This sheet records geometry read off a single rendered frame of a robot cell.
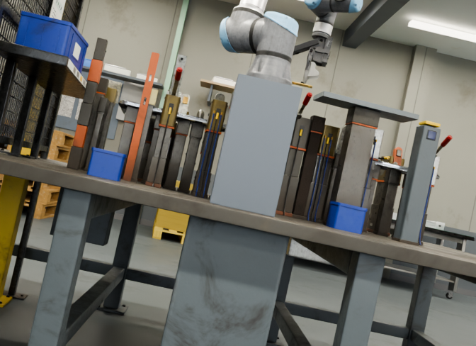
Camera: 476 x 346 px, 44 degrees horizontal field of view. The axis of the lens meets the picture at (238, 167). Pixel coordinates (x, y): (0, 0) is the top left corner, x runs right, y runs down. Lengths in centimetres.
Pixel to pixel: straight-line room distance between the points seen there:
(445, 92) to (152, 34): 430
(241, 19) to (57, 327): 109
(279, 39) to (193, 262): 73
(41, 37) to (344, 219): 116
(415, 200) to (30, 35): 145
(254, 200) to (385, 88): 708
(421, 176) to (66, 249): 129
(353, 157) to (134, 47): 659
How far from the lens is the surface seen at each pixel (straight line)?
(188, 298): 173
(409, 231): 225
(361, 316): 175
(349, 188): 216
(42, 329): 176
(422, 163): 226
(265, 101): 177
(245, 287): 173
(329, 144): 231
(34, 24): 200
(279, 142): 177
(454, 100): 907
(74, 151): 224
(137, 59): 847
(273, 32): 186
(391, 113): 219
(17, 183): 291
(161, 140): 222
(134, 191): 162
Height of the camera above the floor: 76
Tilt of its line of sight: 2 degrees up
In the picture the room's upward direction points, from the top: 13 degrees clockwise
